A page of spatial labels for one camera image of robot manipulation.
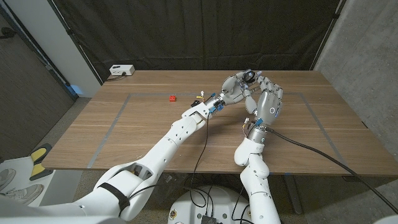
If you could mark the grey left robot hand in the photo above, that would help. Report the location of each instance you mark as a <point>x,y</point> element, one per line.
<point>233,90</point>

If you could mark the grey table leg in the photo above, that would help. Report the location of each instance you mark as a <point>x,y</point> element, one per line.
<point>293,196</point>

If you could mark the yellow and black floor tool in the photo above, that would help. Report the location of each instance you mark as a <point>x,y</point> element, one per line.
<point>38,169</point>

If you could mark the red toy block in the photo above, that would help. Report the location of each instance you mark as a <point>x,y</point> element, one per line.
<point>172,99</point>

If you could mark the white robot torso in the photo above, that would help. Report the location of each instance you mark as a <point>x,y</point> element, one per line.
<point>224,202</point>

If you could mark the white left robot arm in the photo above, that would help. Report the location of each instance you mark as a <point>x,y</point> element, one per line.
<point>161,149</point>

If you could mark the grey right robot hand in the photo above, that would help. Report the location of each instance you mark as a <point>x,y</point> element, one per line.
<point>269,105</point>

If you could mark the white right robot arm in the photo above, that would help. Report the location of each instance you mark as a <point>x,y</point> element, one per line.
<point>255,177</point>

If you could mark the black torso device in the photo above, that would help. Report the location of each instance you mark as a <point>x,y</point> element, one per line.
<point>209,220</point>

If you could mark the clear plastic bag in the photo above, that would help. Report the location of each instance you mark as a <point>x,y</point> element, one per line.
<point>177,186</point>

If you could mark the white floor board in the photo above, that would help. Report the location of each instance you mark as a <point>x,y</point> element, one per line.
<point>62,186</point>

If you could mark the white power strip box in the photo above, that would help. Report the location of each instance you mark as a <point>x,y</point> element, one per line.
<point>122,70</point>

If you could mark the black backdrop stand pole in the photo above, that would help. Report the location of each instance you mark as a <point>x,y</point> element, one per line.
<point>328,34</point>
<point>75,42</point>

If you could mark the black backdrop curtain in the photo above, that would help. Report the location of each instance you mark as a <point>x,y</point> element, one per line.
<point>202,31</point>

